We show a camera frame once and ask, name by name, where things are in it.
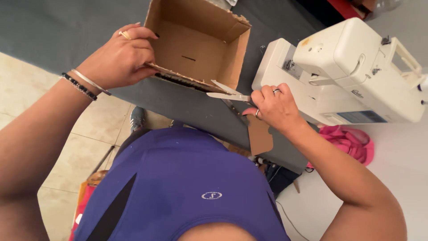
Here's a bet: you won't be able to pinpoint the red bag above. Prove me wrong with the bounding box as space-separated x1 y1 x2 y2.
68 171 108 241

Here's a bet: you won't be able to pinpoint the silver bangle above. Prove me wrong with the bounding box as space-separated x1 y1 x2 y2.
71 69 112 96

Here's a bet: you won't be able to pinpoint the white sewing machine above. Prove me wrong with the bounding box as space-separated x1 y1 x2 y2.
251 17 428 127

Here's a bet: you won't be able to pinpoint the black beaded bracelet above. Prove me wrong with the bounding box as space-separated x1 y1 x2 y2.
60 72 98 102

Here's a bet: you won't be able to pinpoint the pink cloth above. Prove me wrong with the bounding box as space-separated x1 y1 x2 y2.
307 125 375 169

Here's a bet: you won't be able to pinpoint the cut brown cardboard piece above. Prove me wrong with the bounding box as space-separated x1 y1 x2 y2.
246 115 274 156

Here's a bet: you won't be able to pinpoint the silver scissors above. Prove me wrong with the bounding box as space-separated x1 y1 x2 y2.
206 80 259 126

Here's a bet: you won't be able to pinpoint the purple shirt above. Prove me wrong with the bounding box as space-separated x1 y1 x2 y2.
74 126 291 241

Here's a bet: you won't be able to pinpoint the thin grey cable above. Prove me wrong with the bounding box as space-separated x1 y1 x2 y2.
276 200 311 241

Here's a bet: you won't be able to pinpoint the grey table cover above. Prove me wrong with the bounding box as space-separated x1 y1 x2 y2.
0 0 330 175

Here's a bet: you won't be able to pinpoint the person's right hand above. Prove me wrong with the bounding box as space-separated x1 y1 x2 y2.
242 83 307 135

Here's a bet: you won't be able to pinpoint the red furniture piece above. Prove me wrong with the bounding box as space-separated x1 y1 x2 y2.
327 0 378 21

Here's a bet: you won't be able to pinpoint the brown cardboard box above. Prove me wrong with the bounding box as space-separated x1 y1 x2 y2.
144 0 252 96

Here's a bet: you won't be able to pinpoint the dark blue fabric bundle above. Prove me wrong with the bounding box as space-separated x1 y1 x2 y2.
263 160 301 199

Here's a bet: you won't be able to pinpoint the dark metal rod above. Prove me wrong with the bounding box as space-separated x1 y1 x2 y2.
88 145 116 179

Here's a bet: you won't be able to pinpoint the person's left hand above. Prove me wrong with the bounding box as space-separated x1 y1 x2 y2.
77 22 160 91

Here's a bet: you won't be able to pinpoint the grey sneaker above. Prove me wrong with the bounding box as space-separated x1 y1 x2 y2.
129 106 146 133

